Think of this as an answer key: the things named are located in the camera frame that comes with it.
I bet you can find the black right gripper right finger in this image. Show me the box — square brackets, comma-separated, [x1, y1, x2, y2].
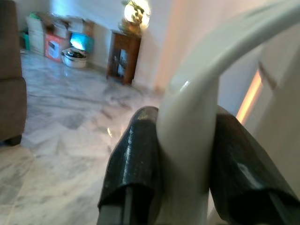
[209, 105, 300, 225]

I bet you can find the green plastic crate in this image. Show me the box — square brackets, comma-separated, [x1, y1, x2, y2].
[19, 31, 31, 52]

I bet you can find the teal storage box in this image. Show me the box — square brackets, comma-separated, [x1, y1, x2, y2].
[69, 32, 95, 52]

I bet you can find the small wooden glass-door cabinet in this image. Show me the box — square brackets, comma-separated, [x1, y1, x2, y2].
[106, 31, 142, 85]

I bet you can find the white plastic basket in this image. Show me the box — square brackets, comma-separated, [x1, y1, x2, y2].
[61, 47, 88, 69]

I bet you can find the orange and white carton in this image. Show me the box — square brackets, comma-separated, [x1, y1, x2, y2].
[44, 32, 66, 63]

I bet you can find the white woven sack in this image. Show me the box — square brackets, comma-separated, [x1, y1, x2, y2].
[25, 15, 45, 56]

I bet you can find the brown fabric sofa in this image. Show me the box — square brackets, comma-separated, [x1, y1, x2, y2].
[0, 0, 27, 146]

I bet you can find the potted plant with brass pot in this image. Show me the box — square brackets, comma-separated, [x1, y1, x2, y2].
[118, 0, 151, 36]

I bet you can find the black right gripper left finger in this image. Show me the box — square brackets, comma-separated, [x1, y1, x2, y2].
[97, 105, 164, 225]

